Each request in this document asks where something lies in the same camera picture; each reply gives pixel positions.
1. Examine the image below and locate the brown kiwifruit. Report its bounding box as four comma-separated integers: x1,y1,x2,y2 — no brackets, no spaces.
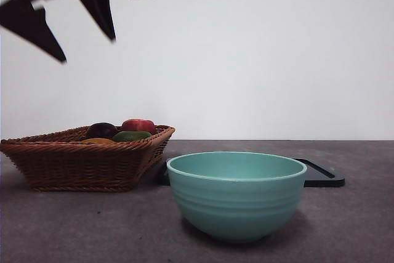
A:
80,138,116,145

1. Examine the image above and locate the teal ribbed bowl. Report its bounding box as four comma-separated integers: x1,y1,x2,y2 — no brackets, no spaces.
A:
166,151,308,243

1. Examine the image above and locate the dark purple fruit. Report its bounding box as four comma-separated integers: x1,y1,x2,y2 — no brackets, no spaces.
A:
86,123,119,140

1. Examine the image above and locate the red apple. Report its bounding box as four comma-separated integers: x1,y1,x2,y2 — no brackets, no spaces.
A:
121,118,157,136

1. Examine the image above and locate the brown wicker basket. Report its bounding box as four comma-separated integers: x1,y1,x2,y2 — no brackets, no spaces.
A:
0,124,176,192

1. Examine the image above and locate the green fruit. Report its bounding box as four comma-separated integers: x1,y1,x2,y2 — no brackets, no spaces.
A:
111,131,154,143

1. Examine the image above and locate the dark rectangular tray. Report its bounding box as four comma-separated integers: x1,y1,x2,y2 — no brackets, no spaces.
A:
153,157,345,188

